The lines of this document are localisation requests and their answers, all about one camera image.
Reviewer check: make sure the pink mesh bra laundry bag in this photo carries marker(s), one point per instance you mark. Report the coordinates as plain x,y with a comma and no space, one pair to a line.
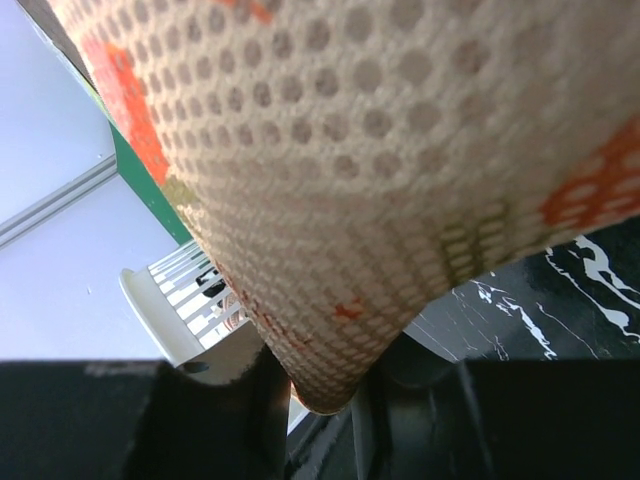
343,163

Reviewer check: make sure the green cutting mat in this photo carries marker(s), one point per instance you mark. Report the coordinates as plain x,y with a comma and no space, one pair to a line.
136,176

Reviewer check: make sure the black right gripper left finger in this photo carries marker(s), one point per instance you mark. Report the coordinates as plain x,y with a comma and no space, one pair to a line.
141,420

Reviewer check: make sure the black patterned table mat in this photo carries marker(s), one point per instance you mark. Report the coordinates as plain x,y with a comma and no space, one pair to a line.
577,301

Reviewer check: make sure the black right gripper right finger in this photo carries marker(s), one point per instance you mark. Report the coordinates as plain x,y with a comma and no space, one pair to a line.
418,416

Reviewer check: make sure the black lace bra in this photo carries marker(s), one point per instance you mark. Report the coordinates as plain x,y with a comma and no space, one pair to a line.
213,287

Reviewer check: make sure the white plastic laundry basket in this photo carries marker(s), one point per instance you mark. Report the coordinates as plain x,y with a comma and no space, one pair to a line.
182,322

